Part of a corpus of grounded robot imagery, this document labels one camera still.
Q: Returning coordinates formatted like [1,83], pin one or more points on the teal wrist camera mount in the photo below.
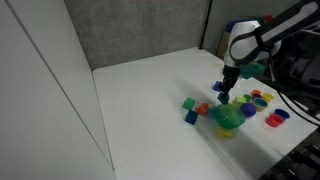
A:
[248,71]

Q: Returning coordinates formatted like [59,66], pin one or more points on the light blue toy shape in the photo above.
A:
[210,113]

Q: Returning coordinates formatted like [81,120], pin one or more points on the small orange cup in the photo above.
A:
[255,91]

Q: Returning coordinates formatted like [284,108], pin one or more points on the blue cup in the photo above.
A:
[282,113]

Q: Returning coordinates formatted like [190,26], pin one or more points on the small green cup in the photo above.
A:
[247,97]

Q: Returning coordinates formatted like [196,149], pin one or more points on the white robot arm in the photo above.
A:
[249,41]

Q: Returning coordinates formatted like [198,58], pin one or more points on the dark green toy block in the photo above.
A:
[223,98]

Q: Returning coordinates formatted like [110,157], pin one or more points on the small purple cup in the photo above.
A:
[256,96]

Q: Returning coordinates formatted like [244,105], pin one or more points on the blue hexagon block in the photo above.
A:
[216,86]

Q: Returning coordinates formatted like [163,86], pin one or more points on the purple scalloped cup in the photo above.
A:
[248,110]

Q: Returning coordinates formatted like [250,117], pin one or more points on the dark blue cube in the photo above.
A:
[191,117]

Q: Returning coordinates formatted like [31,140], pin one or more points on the light green cube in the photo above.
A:
[240,100]

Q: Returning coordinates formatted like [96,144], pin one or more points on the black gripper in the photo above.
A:
[231,75]

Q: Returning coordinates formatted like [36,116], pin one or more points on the orange toy shape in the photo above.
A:
[202,109]

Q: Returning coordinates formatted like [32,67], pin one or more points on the yellow cup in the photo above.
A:
[267,97]

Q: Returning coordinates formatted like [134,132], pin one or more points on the red cup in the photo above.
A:
[274,120]

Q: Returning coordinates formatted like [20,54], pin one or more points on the yellow toy shape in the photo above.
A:
[224,133]

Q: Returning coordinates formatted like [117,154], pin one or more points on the green plastic bowl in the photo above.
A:
[228,116]

